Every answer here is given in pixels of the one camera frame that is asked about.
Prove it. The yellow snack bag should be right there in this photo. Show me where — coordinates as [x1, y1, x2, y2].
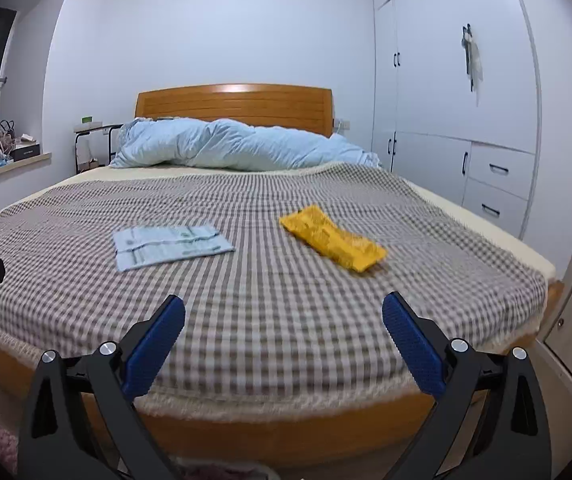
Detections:
[279, 204, 388, 275]

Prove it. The white hanging cloth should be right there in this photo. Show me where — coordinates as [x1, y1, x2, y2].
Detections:
[461, 24, 484, 106]

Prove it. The bed with checkered cover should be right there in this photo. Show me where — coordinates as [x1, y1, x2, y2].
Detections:
[0, 162, 549, 418]

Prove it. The white wardrobe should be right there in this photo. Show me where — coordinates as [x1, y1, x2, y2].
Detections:
[370, 0, 542, 241]

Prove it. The black flat box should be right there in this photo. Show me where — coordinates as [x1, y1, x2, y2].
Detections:
[8, 142, 42, 161]

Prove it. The black metal side table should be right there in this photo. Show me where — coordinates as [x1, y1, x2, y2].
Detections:
[72, 122, 122, 176]

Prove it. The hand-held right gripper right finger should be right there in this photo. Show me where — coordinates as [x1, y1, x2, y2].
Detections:
[382, 291, 552, 480]

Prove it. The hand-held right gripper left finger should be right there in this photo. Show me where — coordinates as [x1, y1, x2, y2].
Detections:
[17, 294, 187, 480]

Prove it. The white paper leaflet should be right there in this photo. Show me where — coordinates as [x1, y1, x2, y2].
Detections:
[112, 224, 236, 273]

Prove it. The light blue duvet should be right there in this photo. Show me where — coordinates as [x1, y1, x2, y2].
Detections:
[108, 117, 382, 171]

